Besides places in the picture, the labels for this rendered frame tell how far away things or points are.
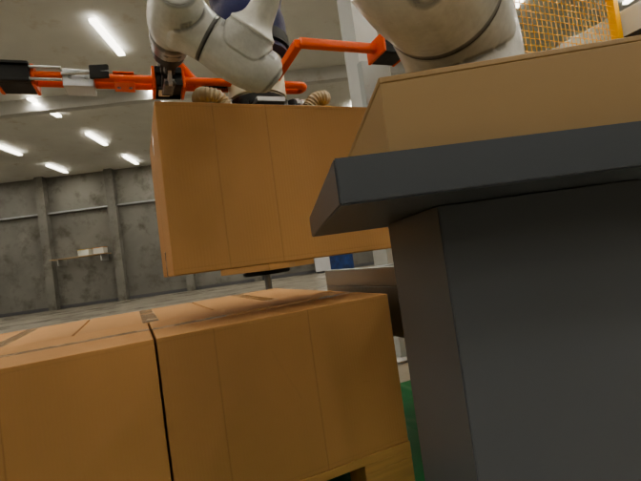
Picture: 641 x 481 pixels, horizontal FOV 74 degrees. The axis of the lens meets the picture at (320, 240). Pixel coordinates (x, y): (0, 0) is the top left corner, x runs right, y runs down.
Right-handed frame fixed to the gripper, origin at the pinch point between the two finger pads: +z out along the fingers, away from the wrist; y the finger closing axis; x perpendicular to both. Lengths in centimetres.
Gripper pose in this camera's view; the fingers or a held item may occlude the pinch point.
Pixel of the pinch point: (163, 82)
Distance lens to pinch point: 131.7
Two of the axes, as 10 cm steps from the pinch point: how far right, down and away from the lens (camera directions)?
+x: 9.1, -1.1, 4.1
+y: 1.4, 9.9, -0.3
